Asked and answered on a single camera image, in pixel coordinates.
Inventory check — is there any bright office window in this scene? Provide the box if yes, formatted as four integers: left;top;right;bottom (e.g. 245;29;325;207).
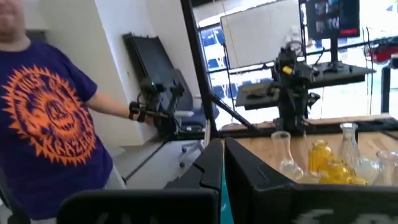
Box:
191;0;398;130

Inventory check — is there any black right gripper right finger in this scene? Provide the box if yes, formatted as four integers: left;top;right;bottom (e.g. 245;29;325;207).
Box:
223;137;298;224

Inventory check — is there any wooden shelf with black frame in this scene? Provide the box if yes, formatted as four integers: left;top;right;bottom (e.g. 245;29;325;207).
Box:
229;130;398;187

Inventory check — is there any person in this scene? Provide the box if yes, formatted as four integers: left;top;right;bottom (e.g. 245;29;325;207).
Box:
0;0;156;224

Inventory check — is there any clear ribbed glass jar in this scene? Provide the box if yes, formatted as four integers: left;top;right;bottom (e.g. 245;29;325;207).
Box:
374;151;398;187
354;157;382;184

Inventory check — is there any yellow grid-pattern glass vase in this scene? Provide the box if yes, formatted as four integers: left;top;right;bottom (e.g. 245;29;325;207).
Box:
308;139;333;180

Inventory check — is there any dark grey desk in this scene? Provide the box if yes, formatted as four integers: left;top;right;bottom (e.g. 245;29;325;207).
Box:
307;60;377;90
235;81;280;111

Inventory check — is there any black aluminium table frame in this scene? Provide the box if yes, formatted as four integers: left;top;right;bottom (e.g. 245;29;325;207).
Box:
180;0;398;141

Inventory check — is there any red rounded object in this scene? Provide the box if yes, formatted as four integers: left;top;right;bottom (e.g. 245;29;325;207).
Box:
368;42;398;64

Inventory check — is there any black leaning panel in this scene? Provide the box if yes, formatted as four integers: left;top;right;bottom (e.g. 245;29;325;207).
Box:
122;32;187;110

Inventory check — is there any yellow hobnail glass vase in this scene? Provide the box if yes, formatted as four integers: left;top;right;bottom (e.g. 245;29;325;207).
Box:
320;158;368;186

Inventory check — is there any clear diamond-cut tall vase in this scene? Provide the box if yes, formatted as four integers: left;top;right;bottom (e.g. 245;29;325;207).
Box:
338;123;361;169

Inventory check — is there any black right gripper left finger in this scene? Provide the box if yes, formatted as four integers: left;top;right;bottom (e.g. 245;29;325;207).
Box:
163;138;224;191

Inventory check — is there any white board panel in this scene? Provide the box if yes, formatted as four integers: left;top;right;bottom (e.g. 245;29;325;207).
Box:
220;0;303;70

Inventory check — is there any black upright post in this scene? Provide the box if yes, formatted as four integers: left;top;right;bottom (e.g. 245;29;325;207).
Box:
381;66;391;114

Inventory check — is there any clear plain glass vase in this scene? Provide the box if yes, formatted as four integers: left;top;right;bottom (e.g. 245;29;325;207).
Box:
271;130;305;182

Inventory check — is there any red-screen tablet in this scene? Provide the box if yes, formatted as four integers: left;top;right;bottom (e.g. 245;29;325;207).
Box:
305;0;361;65

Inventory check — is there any grey-blue office chair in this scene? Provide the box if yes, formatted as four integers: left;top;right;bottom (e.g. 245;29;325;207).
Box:
172;68;220;169

